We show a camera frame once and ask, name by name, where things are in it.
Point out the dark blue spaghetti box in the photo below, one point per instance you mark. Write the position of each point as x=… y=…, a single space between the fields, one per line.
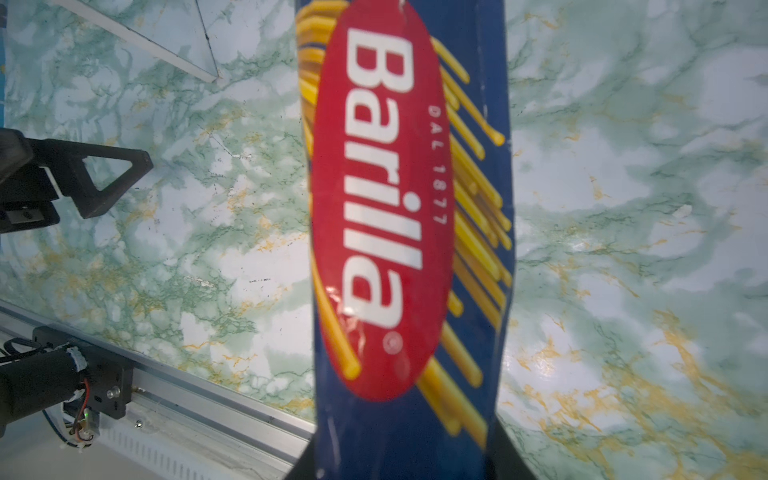
x=405 y=117

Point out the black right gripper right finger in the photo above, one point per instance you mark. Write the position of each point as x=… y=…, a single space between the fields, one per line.
x=506 y=461

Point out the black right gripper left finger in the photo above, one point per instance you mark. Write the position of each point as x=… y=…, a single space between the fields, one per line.
x=304 y=468

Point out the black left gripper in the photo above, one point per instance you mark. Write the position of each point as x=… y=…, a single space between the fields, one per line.
x=27 y=193

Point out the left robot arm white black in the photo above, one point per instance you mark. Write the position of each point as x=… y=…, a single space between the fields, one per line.
x=52 y=368

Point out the white metal two-tier shelf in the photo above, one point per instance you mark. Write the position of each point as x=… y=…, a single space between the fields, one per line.
x=133 y=37

